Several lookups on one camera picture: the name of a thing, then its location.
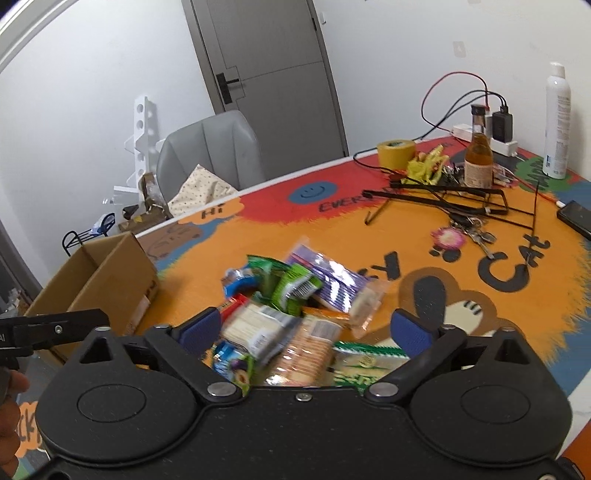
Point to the bunch of keys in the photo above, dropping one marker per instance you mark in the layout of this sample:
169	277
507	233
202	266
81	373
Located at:
478	235

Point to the white power strip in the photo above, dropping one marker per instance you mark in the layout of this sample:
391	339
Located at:
505	148

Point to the purple snack packet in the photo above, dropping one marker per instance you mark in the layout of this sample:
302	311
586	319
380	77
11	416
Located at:
332	274

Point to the black charger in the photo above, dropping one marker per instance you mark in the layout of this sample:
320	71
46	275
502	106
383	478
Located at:
502	124

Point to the person's left hand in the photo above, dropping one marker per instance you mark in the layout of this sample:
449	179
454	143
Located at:
9	429

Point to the blue green fruit print packet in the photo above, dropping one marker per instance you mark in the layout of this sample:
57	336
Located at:
235	364

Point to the orange biscuit packet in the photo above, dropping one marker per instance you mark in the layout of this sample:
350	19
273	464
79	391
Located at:
304	350

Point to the grey chair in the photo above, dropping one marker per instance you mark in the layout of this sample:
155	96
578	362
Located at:
207	143

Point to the plain green snack packet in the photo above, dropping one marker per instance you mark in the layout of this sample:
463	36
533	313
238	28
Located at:
265	270

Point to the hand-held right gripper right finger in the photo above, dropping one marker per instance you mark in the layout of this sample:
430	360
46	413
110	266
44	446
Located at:
411	334

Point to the yellow tape roll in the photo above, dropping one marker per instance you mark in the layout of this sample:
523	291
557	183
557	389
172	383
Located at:
395	157

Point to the white spray bottle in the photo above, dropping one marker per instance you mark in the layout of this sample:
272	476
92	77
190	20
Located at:
556	124

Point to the dotted cream cloth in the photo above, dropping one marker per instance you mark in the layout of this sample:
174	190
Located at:
198	189

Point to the printed orange table mat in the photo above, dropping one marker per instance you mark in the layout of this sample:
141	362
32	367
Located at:
323	230

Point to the clear wafer packet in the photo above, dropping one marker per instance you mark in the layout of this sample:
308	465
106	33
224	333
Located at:
364	304

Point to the amber glass bottle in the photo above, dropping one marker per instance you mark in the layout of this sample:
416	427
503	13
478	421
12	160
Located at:
479	166

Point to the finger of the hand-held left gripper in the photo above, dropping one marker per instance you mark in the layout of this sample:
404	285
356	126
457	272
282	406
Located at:
69	325

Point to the white pegboard rack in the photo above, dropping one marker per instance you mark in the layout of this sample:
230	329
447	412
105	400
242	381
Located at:
141	138

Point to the yellow green plastic toy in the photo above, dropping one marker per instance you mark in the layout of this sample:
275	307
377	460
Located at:
422	166

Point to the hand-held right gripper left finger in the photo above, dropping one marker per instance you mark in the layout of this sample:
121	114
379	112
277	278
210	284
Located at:
203	328

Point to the white charger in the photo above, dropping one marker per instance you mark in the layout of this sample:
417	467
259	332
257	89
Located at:
488	124

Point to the green snack packet with barcode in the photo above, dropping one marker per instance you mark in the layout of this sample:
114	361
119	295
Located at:
295	281

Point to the blue snack packet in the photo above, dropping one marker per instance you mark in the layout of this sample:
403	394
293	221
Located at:
235	284

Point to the grey door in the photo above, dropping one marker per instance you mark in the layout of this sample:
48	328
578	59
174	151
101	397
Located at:
277	69

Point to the red snack packet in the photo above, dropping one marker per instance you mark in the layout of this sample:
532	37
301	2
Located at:
233	307

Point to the green and white snack packet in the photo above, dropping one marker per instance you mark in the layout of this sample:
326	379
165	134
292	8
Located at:
360	364

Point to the black smartphone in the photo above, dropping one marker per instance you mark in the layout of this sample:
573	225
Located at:
577	217

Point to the white cracker packet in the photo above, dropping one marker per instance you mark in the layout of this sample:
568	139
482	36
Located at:
254	325

